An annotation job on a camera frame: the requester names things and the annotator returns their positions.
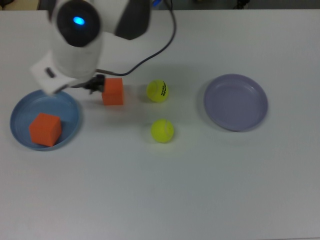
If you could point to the yellow tennis ball HEAD print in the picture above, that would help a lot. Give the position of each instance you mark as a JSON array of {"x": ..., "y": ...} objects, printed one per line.
[{"x": 157, "y": 90}]

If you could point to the plain yellow tennis ball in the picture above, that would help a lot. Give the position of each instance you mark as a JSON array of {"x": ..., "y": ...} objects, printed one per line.
[{"x": 162, "y": 130}]

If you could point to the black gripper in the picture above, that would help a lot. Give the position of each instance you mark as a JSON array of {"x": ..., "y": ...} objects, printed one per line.
[{"x": 96, "y": 83}]

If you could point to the orange foam cube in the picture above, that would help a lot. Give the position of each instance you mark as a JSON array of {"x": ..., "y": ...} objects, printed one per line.
[
  {"x": 45, "y": 129},
  {"x": 113, "y": 92}
]

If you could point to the purple plastic plate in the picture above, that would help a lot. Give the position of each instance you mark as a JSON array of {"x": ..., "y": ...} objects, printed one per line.
[{"x": 236, "y": 102}]

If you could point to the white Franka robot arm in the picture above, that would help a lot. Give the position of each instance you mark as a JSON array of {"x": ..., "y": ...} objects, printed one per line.
[{"x": 75, "y": 50}]

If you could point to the blue plastic plate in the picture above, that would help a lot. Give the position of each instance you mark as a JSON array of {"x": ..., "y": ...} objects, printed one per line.
[{"x": 67, "y": 110}]

